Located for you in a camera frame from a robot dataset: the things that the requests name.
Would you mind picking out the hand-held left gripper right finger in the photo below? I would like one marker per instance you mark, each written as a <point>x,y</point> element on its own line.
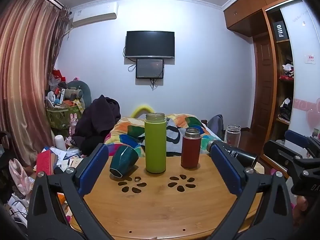
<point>226,170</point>

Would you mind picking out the striped brown curtain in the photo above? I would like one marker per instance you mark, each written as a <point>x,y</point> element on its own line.
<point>25,67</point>

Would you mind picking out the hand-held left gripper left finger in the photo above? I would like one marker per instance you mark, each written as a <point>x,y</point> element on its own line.
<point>96,165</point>

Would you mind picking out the pink bag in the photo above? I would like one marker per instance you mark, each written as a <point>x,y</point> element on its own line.
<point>21,177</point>

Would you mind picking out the grey-green plush pillow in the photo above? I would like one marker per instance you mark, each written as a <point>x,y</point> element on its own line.
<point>83,90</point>

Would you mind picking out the red thermos cup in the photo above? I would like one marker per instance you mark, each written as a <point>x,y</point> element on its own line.
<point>190,152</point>

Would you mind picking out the pink rabbit toy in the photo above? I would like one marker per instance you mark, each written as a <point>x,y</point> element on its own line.
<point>73,125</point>

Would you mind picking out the dark green faceted cup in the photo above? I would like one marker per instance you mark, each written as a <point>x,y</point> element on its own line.
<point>122,161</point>

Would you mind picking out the folded clothes on shelf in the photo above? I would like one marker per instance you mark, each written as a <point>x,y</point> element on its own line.
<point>288,70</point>

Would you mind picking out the colourful patterned blanket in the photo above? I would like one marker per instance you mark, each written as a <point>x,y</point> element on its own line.
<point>130,132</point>

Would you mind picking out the red book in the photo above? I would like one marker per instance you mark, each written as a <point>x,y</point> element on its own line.
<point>45,163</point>

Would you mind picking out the yellow curved cushion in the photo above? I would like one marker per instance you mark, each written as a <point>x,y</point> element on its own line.
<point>142,108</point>

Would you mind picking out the black thermos bottle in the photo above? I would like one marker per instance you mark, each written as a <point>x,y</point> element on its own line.
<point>241,155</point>

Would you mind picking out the white air conditioner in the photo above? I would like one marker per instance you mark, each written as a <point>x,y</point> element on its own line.
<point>95,13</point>

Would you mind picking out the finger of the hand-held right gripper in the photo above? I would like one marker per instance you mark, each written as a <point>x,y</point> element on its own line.
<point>297,137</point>
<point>280,152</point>

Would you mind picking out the black printed box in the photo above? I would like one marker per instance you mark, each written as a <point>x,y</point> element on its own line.
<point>280,31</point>

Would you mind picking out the dark clothing pile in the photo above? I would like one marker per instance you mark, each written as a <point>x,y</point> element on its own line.
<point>97,120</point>

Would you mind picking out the white plastic bottle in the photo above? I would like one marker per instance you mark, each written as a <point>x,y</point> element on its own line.
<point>60,143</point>

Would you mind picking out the wall-mounted black television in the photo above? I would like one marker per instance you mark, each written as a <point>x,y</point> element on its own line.
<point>149,43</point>

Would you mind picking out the pile of papers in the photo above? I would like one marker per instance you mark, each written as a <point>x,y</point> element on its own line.
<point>66,158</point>

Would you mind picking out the white sliding wardrobe door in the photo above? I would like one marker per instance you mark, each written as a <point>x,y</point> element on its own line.
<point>303,62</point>

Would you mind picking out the green storage basket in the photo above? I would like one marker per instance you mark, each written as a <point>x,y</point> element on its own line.
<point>62,118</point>

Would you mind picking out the small black monitor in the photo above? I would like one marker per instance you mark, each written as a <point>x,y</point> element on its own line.
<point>149,68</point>

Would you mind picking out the brown wooden wardrobe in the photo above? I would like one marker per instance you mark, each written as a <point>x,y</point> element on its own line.
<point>250,7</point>

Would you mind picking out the red bag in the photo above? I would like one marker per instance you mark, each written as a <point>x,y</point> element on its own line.
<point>58,75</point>

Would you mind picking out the grey chair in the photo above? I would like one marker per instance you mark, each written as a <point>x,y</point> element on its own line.
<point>216,125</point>

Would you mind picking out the lime green tumbler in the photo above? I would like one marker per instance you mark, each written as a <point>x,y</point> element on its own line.
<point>155,145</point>

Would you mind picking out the brown wooden door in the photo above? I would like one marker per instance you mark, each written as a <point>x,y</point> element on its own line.
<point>263,85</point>

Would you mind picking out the person's right hand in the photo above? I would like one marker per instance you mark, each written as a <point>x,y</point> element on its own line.
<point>302,203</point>

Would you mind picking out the clear glass jar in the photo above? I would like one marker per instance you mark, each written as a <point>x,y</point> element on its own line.
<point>232,136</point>

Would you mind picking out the dark clothes on shelf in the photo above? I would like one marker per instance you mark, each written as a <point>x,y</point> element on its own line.
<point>286,108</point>

